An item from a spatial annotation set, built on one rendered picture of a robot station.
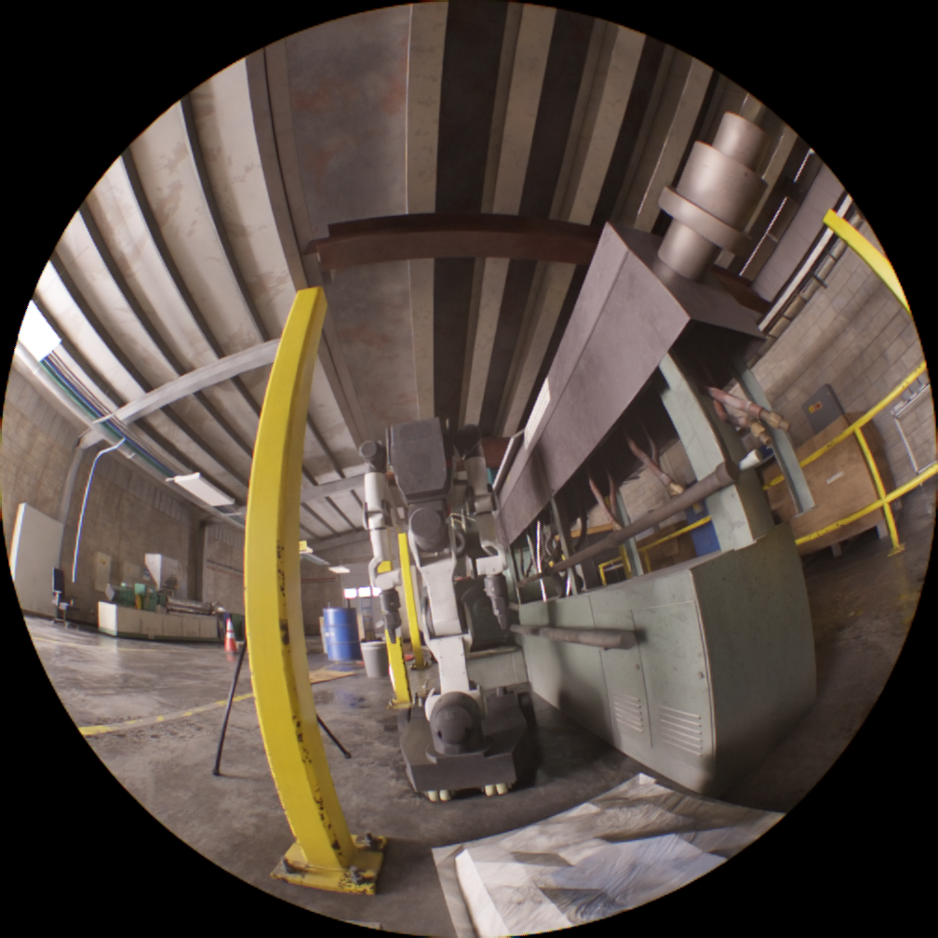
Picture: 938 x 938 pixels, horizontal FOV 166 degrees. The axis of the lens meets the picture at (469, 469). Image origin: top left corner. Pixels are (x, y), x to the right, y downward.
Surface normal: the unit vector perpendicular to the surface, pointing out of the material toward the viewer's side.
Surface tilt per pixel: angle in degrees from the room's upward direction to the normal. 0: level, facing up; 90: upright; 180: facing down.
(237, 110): 171
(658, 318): 90
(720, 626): 90
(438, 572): 100
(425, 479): 105
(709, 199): 124
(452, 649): 60
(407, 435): 90
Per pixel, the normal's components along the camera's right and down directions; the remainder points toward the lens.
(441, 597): 0.02, -0.25
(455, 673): -0.09, -0.81
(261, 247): 0.31, 0.87
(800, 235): -0.98, 0.11
